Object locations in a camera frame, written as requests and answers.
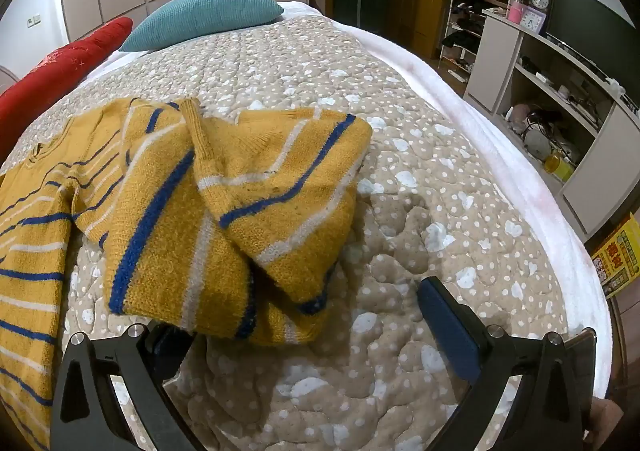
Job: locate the teal pillow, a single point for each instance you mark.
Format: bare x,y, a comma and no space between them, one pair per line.
200,16

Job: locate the black flat television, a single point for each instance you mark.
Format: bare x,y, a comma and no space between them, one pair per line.
585,21

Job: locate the pink cup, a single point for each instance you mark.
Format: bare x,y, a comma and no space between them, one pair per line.
515,11

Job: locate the long red pillow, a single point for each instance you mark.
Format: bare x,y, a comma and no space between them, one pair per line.
55,66

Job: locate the yellow printed cardboard box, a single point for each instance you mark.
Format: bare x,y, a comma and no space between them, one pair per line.
620,261

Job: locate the round white device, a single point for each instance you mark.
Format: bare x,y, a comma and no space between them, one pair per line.
537,143

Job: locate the yellow blue-striped knit sweater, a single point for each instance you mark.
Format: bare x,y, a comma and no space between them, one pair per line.
165,231

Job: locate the round grey padded panel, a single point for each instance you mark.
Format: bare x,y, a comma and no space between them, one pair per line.
6,81

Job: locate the pink plush toy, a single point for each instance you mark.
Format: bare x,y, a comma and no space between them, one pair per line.
521,113

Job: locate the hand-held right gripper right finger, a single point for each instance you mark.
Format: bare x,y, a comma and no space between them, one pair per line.
450,331

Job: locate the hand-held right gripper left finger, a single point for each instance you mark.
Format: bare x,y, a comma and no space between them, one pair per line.
160,349

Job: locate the yellow bottle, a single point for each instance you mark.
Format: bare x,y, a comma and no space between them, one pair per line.
552,162

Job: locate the metal shoe rack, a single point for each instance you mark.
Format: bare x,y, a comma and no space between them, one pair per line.
462,31

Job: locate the grey open shelf cabinet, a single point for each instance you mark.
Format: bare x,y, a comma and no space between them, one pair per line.
492,66

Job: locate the beige dotted quilt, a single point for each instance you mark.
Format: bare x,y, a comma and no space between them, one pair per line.
425,171

